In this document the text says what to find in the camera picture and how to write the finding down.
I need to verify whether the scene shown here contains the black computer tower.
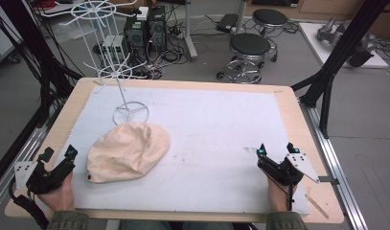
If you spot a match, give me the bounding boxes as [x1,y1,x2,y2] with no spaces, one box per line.
[147,5,169,53]
[123,14,149,63]

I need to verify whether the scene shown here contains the flat black box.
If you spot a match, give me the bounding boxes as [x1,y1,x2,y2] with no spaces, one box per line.
[215,12,241,34]

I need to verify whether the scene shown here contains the large black round stool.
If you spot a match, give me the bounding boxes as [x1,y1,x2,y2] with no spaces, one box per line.
[216,33,279,85]

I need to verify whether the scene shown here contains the small black round stool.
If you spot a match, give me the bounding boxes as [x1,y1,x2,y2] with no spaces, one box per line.
[251,8,289,36]

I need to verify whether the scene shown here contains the white wire display rack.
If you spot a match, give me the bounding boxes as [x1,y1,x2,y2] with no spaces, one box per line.
[40,0,150,126]

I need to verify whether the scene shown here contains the black metal frame post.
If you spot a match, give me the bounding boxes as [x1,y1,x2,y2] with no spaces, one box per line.
[290,0,390,139]

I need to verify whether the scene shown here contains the grey table leg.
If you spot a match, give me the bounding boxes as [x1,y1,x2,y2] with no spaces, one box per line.
[182,0,199,62]

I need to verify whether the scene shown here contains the thin wooden stick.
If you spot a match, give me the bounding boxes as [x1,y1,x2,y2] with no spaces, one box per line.
[304,194,331,220]

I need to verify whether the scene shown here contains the person's left hand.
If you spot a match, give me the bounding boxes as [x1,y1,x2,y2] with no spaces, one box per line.
[38,172,77,213]

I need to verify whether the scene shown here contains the beige cloth hat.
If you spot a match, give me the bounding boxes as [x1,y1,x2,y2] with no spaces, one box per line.
[85,122,171,184]

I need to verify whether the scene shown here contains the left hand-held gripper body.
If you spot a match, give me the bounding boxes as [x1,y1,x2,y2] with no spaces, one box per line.
[13,156,77,196]

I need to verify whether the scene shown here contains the aluminium rail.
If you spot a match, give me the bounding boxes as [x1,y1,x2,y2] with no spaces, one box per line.
[0,124,54,216]
[299,101,370,230]

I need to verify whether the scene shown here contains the person's right hand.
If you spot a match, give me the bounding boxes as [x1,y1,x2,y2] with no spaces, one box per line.
[266,176,297,213]

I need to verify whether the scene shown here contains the black frame with cable bundle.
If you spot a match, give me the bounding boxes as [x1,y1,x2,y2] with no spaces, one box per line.
[0,0,85,128]

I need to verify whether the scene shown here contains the small white boxes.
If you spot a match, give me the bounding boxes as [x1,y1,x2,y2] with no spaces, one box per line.
[102,34,126,62]

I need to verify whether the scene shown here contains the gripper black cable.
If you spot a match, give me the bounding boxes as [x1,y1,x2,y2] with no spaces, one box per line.
[287,178,295,212]
[8,177,51,230]

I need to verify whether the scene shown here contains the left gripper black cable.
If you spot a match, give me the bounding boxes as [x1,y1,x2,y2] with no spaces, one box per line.
[8,177,51,230]

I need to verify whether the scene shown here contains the white foam mat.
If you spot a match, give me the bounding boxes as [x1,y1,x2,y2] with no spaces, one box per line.
[58,84,310,215]

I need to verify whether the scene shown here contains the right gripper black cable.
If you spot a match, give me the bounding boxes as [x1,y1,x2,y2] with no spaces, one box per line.
[287,178,295,212]

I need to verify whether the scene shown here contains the grey metal bracket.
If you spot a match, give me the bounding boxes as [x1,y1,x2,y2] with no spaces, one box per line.
[318,175,340,187]

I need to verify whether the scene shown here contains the tangle of floor cables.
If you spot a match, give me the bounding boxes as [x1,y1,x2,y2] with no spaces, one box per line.
[141,18,191,81]

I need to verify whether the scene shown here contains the white floor board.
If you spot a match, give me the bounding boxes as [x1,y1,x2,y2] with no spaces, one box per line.
[298,22,390,70]

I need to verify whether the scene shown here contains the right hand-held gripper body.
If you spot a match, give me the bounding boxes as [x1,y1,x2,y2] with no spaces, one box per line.
[257,152,321,187]

